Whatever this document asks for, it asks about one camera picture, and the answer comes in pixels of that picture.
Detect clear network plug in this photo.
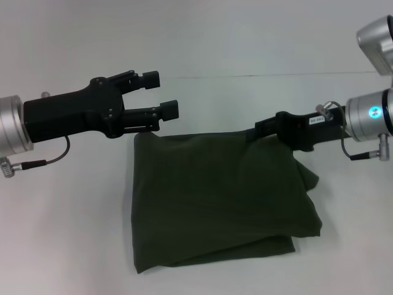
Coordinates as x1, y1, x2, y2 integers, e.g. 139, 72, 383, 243
315, 101, 348, 120

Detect left gripper cable with plug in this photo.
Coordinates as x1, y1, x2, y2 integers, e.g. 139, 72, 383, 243
0, 135, 72, 179

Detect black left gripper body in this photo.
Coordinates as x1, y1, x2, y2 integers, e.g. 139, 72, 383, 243
23, 76, 126, 144

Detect dark green shirt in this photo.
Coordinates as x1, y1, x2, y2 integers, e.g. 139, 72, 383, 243
130, 128, 323, 267

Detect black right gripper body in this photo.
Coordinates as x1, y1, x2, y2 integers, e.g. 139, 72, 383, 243
274, 107, 351, 154

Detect right gripper cable with plug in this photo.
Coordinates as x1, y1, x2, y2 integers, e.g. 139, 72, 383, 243
340, 124, 390, 162

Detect gripper cable with plug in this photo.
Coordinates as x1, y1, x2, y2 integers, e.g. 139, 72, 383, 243
0, 135, 72, 179
340, 124, 390, 162

